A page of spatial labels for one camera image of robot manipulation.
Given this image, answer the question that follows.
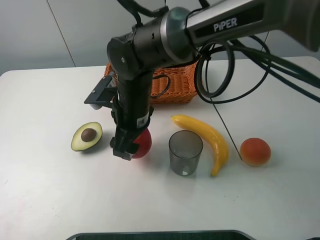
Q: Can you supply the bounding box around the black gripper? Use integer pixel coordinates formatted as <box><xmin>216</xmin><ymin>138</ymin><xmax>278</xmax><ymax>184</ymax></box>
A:
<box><xmin>110</xmin><ymin>70</ymin><xmax>154</xmax><ymax>161</ymax></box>

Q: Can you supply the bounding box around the red apple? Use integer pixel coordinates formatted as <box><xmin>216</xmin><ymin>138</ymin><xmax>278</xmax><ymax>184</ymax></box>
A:
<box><xmin>132</xmin><ymin>128</ymin><xmax>152</xmax><ymax>159</ymax></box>

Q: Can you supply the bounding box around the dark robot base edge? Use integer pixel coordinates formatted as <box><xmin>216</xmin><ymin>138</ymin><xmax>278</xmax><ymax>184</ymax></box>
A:
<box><xmin>67</xmin><ymin>230</ymin><xmax>254</xmax><ymax>240</ymax></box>

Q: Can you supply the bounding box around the orange woven wicker basket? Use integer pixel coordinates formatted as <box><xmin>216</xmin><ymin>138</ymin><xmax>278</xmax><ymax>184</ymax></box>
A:
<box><xmin>103</xmin><ymin>58</ymin><xmax>201</xmax><ymax>106</ymax></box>

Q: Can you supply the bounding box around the halved avocado with pit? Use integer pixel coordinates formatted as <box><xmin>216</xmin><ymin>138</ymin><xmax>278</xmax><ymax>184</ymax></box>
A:
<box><xmin>71</xmin><ymin>122</ymin><xmax>103</xmax><ymax>152</ymax></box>

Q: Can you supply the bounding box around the grey translucent plastic cup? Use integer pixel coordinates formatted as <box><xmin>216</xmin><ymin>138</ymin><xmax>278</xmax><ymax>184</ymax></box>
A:
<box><xmin>168</xmin><ymin>130</ymin><xmax>204</xmax><ymax>176</ymax></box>

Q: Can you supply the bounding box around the yellow banana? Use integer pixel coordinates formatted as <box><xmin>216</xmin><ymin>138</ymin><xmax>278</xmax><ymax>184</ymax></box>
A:
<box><xmin>171</xmin><ymin>114</ymin><xmax>229</xmax><ymax>177</ymax></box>

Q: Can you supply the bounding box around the orange red round fruit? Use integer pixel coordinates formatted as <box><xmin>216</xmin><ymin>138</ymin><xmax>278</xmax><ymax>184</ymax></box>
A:
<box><xmin>240</xmin><ymin>137</ymin><xmax>272</xmax><ymax>167</ymax></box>

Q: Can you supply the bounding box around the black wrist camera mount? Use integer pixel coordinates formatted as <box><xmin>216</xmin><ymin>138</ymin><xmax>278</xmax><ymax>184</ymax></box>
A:
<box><xmin>84</xmin><ymin>75</ymin><xmax>117</xmax><ymax>110</ymax></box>

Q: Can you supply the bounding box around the black cable bundle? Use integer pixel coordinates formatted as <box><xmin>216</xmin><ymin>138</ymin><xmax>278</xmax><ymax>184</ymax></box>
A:
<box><xmin>117</xmin><ymin>0</ymin><xmax>320</xmax><ymax>162</ymax></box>

